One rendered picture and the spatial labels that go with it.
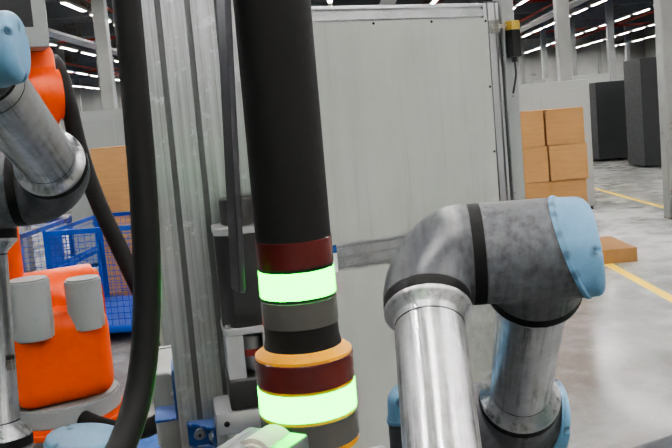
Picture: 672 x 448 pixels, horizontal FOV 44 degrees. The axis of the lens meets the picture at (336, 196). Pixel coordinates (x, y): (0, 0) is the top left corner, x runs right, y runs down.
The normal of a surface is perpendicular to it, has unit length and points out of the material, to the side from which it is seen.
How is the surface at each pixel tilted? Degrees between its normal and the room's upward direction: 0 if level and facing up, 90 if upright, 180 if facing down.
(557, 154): 90
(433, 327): 40
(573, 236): 69
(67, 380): 90
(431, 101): 90
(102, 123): 90
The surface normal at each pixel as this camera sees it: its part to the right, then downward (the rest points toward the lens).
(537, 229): -0.11, -0.44
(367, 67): 0.44, 0.06
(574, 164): -0.01, 0.10
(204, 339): 0.20, 0.07
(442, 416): -0.02, -0.70
